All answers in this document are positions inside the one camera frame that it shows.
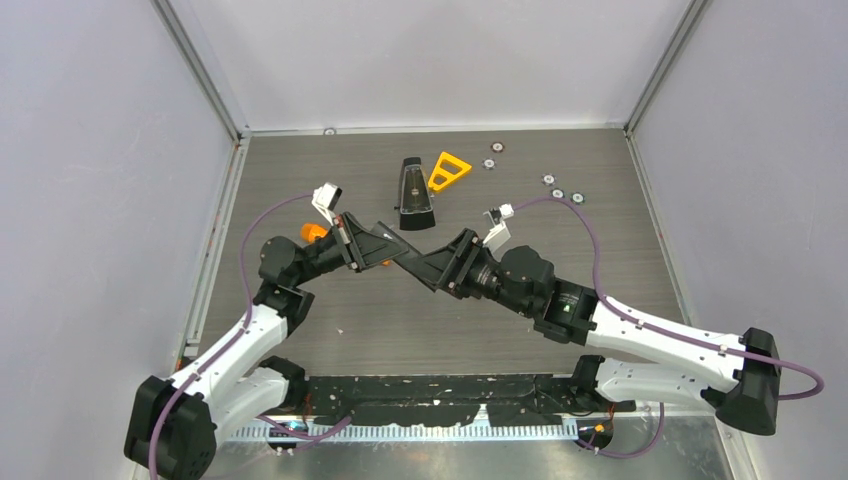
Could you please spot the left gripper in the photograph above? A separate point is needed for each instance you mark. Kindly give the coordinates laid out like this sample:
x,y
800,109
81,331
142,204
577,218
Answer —
x,y
361,248

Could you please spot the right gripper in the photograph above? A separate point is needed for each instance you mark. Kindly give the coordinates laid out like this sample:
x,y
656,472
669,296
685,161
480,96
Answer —
x,y
448,267

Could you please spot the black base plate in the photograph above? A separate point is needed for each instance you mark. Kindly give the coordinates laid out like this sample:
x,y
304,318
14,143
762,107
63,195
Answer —
x,y
451,400

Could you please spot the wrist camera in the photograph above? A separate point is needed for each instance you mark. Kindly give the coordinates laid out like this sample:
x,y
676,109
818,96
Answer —
x,y
499,234
325,198

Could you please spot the orange marker pen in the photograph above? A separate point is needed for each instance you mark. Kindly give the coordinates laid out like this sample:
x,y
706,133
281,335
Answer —
x,y
311,232

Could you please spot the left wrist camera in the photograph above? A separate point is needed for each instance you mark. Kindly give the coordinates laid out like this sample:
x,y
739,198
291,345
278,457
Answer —
x,y
325,198

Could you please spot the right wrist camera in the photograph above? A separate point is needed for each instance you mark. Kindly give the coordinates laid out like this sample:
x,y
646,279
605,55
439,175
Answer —
x,y
499,234

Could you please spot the yellow triangular plastic part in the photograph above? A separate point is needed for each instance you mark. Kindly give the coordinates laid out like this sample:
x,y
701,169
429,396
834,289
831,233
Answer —
x,y
448,170

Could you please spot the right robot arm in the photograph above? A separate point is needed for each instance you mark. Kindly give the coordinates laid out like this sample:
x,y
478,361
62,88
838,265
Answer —
x,y
735,376

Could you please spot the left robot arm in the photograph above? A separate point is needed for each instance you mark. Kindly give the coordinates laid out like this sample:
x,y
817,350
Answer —
x,y
177,424

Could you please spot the black metronome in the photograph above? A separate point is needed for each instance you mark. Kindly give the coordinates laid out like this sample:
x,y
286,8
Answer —
x,y
414,205

